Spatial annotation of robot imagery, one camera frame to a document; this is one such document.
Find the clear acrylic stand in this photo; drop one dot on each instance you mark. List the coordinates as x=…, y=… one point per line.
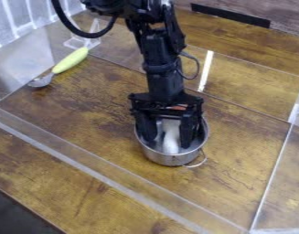
x=81, y=42

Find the black strip on table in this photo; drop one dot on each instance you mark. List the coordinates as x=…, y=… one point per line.
x=246, y=19

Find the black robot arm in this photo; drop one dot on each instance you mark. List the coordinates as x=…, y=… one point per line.
x=152, y=20

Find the white red toy mushroom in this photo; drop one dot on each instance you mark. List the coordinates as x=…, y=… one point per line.
x=172, y=136

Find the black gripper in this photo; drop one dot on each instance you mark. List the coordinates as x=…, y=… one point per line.
x=166, y=101

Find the silver metal pot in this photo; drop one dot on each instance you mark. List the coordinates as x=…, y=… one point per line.
x=153, y=148

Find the green handled metal spoon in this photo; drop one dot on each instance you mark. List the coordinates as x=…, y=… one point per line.
x=65, y=65

